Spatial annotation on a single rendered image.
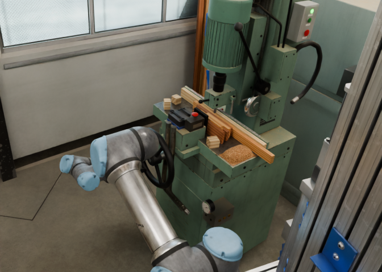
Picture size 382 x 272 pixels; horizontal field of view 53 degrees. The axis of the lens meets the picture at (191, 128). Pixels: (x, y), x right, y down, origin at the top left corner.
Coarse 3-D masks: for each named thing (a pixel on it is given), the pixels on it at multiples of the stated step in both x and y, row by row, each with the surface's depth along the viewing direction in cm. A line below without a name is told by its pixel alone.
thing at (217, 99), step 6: (210, 90) 178; (228, 90) 180; (234, 90) 181; (210, 96) 176; (216, 96) 175; (222, 96) 177; (228, 96) 180; (204, 102) 181; (210, 102) 178; (216, 102) 177; (222, 102) 180; (228, 102) 182
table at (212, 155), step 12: (180, 96) 207; (156, 108) 195; (180, 108) 196; (192, 108) 197; (204, 144) 171; (228, 144) 173; (240, 144) 174; (180, 156) 172; (216, 156) 166; (228, 168) 162; (240, 168) 164
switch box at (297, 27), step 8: (296, 8) 164; (304, 8) 161; (312, 8) 164; (296, 16) 166; (304, 16) 163; (312, 16) 167; (296, 24) 167; (304, 24) 166; (312, 24) 170; (288, 32) 171; (296, 32) 168; (304, 32) 169; (296, 40) 169
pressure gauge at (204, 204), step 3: (204, 201) 172; (207, 201) 171; (210, 201) 171; (204, 204) 173; (207, 204) 171; (210, 204) 170; (213, 204) 171; (204, 207) 174; (207, 207) 172; (210, 207) 170; (213, 207) 171; (204, 210) 174; (207, 210) 172; (210, 210) 170; (213, 210) 171; (207, 213) 172; (210, 213) 176
